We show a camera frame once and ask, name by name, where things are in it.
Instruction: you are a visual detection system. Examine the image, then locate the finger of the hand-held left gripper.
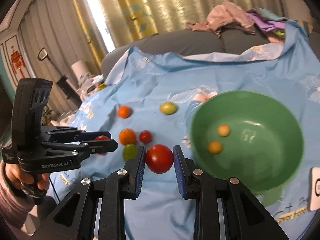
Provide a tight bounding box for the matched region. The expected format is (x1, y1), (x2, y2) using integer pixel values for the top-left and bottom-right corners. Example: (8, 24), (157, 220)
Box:
(42, 126), (112, 143)
(42, 139), (118, 160)

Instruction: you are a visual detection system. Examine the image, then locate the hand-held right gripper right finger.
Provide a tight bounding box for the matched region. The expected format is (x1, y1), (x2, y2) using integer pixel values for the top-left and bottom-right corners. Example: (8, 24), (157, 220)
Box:
(173, 145), (297, 240)

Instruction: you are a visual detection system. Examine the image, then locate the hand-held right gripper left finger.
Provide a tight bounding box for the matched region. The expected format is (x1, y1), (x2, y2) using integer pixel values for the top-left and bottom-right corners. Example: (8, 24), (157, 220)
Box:
(29, 145), (147, 240)

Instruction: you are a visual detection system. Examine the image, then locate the small red cherry tomato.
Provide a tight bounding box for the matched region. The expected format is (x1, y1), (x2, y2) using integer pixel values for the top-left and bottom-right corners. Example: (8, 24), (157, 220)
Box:
(139, 130), (153, 144)
(94, 135), (111, 155)

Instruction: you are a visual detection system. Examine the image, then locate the large red tomato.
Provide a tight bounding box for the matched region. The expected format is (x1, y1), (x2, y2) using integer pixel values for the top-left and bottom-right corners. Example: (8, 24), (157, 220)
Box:
(145, 144), (174, 174)

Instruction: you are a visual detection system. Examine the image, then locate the orange mandarin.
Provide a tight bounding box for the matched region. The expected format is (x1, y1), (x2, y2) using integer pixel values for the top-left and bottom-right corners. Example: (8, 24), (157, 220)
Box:
(117, 106), (131, 119)
(119, 128), (137, 145)

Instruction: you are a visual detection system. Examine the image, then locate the green bowl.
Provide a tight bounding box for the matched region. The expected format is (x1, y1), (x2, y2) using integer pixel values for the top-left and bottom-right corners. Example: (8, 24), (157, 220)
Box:
(189, 91), (305, 192)

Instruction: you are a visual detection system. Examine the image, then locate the person's left forearm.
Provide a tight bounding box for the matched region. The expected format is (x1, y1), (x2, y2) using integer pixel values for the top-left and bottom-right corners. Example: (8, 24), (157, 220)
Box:
(0, 161), (52, 230)

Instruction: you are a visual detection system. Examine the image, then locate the person's left hand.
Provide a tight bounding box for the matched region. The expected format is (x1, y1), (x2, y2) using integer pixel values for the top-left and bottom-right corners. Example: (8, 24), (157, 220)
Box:
(4, 164), (51, 193)

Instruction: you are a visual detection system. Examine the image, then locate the potted plant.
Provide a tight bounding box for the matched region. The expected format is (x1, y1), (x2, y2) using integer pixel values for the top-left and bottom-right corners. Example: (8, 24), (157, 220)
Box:
(42, 106), (54, 126)

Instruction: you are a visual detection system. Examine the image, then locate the small green round fruit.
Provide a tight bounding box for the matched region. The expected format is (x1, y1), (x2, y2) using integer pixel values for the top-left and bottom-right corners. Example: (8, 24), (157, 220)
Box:
(122, 144), (137, 160)

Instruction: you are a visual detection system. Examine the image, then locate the small yellow-orange fruit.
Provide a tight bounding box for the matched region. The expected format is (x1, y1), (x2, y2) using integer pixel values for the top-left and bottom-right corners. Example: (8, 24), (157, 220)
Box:
(208, 141), (223, 155)
(217, 124), (230, 137)

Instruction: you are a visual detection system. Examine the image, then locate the black stand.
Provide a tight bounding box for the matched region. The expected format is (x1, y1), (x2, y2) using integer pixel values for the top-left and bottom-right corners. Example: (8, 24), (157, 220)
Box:
(56, 76), (81, 105)

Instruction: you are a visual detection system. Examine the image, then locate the pile of grey clothes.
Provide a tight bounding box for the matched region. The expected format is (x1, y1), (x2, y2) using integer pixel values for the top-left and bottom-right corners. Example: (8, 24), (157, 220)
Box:
(77, 72), (105, 93)

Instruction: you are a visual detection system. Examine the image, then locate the red hanging ornament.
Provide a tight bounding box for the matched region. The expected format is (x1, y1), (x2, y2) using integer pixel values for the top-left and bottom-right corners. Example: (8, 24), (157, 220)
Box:
(10, 45), (25, 77)

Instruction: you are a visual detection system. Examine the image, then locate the yellow-green round fruit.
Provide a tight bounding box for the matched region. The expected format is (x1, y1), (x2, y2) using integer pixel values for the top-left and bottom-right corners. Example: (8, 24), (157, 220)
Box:
(160, 102), (177, 115)

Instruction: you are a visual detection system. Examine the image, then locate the white cylinder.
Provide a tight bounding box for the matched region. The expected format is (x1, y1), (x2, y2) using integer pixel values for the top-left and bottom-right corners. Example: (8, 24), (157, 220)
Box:
(71, 59), (88, 80)

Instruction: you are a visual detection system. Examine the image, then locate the blue floral bed sheet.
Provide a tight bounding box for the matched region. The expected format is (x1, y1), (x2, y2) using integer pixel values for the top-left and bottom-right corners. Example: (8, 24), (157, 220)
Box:
(47, 20), (320, 240)

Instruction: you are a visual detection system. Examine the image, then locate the grey pleated curtain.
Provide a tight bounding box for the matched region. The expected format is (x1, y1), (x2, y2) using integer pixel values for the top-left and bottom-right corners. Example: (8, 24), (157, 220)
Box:
(19, 0), (84, 112)

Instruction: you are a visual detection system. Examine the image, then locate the grey sofa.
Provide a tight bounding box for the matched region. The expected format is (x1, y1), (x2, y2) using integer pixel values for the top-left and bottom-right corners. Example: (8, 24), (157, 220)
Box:
(101, 25), (320, 80)

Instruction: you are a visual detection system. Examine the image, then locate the gold patterned curtain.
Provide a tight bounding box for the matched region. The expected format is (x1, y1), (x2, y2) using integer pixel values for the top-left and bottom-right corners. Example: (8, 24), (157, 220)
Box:
(66, 0), (295, 58)

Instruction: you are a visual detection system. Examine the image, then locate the pink-grey garment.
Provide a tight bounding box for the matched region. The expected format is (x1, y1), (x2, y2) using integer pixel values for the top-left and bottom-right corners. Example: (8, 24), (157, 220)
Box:
(186, 1), (257, 38)

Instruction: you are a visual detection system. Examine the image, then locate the purple garment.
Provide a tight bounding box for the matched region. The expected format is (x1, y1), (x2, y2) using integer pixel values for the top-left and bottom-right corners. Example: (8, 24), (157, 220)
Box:
(246, 11), (287, 33)

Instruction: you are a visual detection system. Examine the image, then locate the black cable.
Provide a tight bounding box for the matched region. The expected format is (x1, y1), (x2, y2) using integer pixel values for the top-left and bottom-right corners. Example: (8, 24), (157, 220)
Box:
(49, 176), (62, 203)

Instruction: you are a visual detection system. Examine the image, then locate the black looped handle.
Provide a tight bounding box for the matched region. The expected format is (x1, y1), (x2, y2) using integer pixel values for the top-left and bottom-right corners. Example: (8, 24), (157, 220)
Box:
(37, 48), (50, 61)

